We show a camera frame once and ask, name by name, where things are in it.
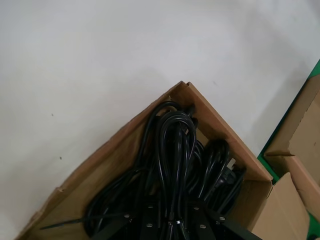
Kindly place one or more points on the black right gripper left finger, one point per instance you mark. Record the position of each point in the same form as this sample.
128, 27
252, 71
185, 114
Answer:
150, 217

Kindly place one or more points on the cardboard box with round hole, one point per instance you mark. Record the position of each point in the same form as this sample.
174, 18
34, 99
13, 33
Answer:
300, 130

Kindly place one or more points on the green table cloth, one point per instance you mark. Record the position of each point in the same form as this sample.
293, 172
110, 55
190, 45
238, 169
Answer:
271, 170

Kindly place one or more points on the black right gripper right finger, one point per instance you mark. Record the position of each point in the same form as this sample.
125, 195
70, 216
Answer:
202, 220

